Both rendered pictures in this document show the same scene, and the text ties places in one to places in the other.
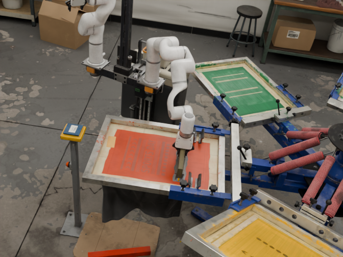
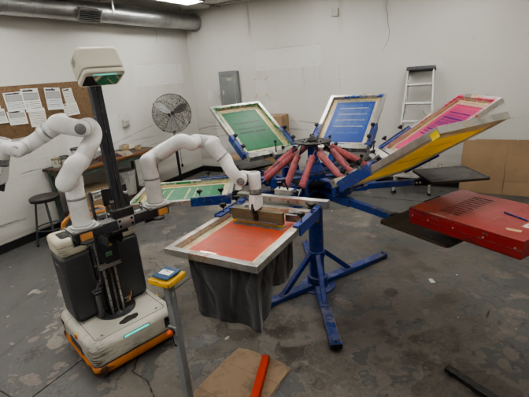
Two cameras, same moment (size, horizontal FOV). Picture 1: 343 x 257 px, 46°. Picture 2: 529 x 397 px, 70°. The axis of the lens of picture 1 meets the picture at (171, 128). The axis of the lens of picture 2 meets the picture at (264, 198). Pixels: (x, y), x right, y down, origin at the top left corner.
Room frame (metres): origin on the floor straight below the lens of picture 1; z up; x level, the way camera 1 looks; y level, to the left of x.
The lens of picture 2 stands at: (0.68, 1.80, 1.85)
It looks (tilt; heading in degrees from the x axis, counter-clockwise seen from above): 18 degrees down; 299
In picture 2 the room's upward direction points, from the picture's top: 5 degrees counter-clockwise
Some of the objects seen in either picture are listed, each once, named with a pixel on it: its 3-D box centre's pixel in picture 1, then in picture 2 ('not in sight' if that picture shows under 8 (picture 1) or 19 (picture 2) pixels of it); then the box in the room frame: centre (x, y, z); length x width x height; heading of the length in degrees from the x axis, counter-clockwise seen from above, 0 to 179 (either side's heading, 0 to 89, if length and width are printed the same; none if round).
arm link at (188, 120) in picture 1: (187, 118); (248, 179); (1.84, -0.08, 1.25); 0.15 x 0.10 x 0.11; 26
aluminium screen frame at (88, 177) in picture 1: (159, 155); (247, 230); (1.80, 0.05, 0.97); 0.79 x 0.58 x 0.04; 89
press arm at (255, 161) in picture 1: (253, 164); not in sight; (1.79, -0.51, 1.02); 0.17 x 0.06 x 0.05; 89
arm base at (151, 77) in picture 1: (153, 69); (153, 191); (2.37, 0.18, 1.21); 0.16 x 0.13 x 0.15; 162
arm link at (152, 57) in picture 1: (155, 49); (149, 165); (2.36, 0.17, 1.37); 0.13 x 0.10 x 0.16; 116
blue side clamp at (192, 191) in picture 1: (196, 195); (306, 220); (1.52, -0.19, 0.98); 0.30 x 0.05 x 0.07; 89
